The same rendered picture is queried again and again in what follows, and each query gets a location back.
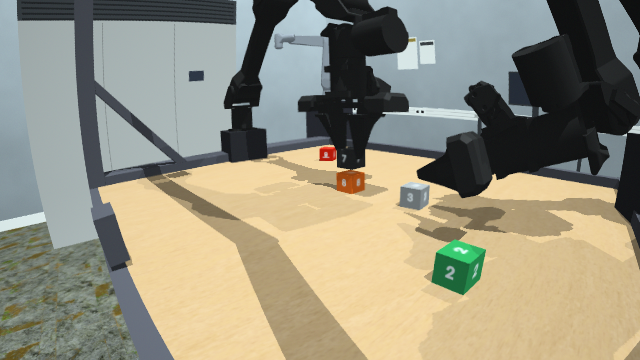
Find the orange block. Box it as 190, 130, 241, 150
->
337, 170, 365, 194

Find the red block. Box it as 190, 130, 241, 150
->
319, 147, 336, 161

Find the green block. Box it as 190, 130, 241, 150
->
431, 240, 486, 295

